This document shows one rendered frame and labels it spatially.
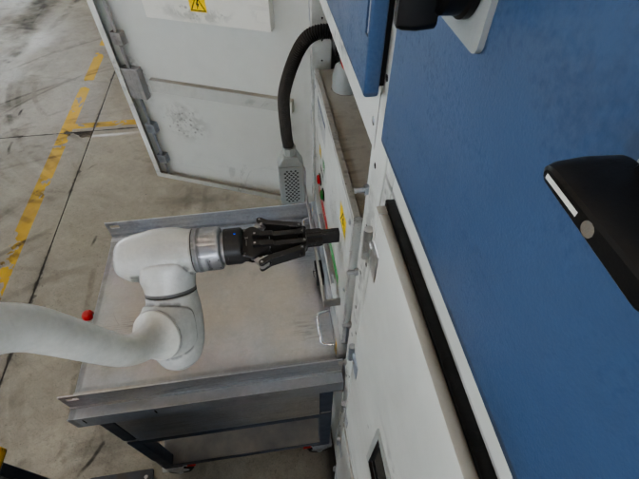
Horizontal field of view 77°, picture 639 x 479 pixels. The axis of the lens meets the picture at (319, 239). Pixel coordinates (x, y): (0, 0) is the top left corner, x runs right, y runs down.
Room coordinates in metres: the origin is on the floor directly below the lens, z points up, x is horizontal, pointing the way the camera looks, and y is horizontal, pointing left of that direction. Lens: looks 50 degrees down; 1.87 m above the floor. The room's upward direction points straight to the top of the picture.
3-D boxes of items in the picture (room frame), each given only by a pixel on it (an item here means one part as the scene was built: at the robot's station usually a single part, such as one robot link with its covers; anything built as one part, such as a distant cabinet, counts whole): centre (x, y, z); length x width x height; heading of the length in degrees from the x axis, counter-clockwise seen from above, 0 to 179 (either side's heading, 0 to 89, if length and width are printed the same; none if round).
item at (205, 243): (0.51, 0.22, 1.23); 0.09 x 0.06 x 0.09; 8
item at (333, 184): (0.69, -0.02, 1.15); 0.48 x 0.01 x 0.48; 8
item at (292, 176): (0.88, 0.08, 1.09); 0.08 x 0.05 x 0.17; 98
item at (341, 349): (0.69, -0.03, 0.89); 0.54 x 0.05 x 0.06; 8
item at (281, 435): (0.64, 0.32, 0.46); 0.64 x 0.58 x 0.66; 98
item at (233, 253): (0.52, 0.15, 1.23); 0.09 x 0.08 x 0.07; 98
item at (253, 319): (0.64, 0.32, 0.82); 0.68 x 0.62 x 0.06; 98
